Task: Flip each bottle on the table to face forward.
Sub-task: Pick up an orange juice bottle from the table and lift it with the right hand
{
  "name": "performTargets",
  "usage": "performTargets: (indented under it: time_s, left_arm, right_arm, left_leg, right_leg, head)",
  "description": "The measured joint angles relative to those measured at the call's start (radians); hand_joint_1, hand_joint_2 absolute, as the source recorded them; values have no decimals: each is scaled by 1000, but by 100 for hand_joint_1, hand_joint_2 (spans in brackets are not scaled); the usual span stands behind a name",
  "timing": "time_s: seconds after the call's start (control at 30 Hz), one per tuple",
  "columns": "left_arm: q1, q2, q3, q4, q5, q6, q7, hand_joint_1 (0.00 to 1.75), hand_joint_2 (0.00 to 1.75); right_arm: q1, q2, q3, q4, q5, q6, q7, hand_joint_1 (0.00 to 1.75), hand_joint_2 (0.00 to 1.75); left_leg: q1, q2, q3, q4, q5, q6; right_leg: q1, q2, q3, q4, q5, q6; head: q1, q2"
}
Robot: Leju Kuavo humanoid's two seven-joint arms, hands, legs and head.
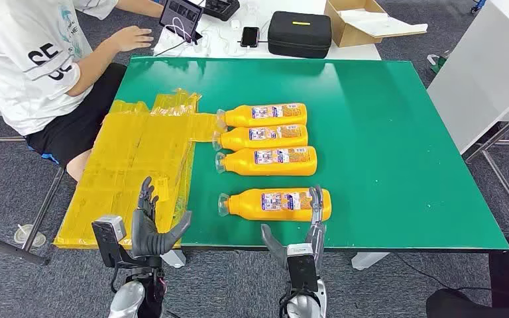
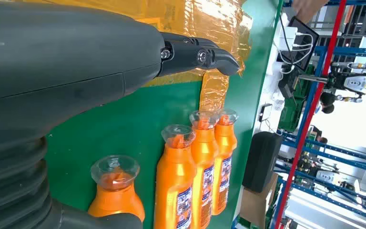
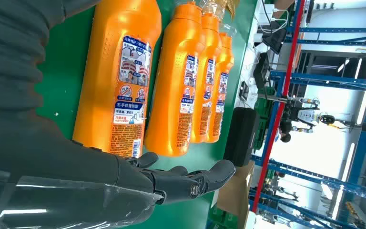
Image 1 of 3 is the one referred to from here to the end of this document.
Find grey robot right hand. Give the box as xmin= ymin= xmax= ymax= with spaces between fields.
xmin=260 ymin=185 xmax=328 ymax=273

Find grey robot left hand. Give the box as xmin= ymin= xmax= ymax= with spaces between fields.
xmin=131 ymin=176 xmax=193 ymax=259

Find person's right hand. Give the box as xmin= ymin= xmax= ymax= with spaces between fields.
xmin=108 ymin=25 xmax=155 ymax=54

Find orange detergent bottle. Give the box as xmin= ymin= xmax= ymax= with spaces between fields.
xmin=217 ymin=187 xmax=332 ymax=223
xmin=215 ymin=146 xmax=318 ymax=177
xmin=211 ymin=125 xmax=309 ymax=152
xmin=216 ymin=103 xmax=308 ymax=129

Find black tablet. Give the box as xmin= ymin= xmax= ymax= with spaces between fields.
xmin=159 ymin=0 xmax=204 ymax=45

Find green top table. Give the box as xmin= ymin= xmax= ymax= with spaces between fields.
xmin=115 ymin=54 xmax=509 ymax=271

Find yellow taped cardboard mat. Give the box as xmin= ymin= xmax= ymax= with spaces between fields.
xmin=53 ymin=87 xmax=228 ymax=250

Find black controller device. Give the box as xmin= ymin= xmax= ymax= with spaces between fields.
xmin=201 ymin=0 xmax=241 ymax=22

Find clear plastic cup lid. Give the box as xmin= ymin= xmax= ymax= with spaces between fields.
xmin=13 ymin=223 xmax=47 ymax=248

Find black smartphone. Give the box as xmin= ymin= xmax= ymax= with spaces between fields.
xmin=240 ymin=26 xmax=260 ymax=48

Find white desk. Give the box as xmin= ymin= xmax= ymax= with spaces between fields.
xmin=152 ymin=0 xmax=382 ymax=61

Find black zip case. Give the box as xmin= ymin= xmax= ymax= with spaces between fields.
xmin=266 ymin=11 xmax=333 ymax=59

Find brown cardboard box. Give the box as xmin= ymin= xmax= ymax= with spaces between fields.
xmin=323 ymin=0 xmax=429 ymax=48

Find green and white object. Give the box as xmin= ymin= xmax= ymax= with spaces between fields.
xmin=427 ymin=50 xmax=451 ymax=75

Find white foam sheet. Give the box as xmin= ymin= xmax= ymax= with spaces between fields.
xmin=337 ymin=9 xmax=429 ymax=38

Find white side table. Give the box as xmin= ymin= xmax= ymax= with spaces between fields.
xmin=425 ymin=0 xmax=509 ymax=238

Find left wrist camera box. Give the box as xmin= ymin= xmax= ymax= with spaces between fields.
xmin=91 ymin=215 xmax=128 ymax=270

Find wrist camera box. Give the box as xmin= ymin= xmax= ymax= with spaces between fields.
xmin=286 ymin=244 xmax=320 ymax=293
xmin=91 ymin=215 xmax=128 ymax=270

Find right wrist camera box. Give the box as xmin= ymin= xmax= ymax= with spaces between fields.
xmin=286 ymin=244 xmax=320 ymax=293

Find metal stool frame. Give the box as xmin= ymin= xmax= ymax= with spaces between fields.
xmin=0 ymin=136 xmax=68 ymax=267

